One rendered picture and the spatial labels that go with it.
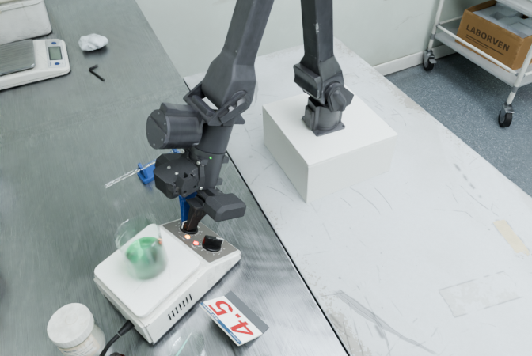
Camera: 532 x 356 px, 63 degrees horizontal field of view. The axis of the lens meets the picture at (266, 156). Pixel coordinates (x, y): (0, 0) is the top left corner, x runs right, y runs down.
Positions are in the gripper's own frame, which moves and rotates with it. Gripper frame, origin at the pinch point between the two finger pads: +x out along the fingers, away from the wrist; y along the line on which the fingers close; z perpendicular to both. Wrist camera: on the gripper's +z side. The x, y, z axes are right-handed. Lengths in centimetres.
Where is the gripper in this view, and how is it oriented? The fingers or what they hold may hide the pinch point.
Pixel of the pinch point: (191, 210)
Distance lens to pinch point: 75.4
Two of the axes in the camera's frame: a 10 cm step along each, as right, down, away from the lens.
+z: -6.9, 0.5, -7.2
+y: 6.6, 4.5, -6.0
